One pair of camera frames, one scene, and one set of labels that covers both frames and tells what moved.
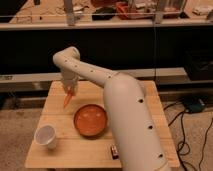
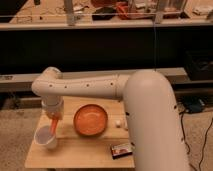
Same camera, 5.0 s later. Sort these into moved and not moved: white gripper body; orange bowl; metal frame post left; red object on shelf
Moved: white gripper body
Not moved: metal frame post left; orange bowl; red object on shelf
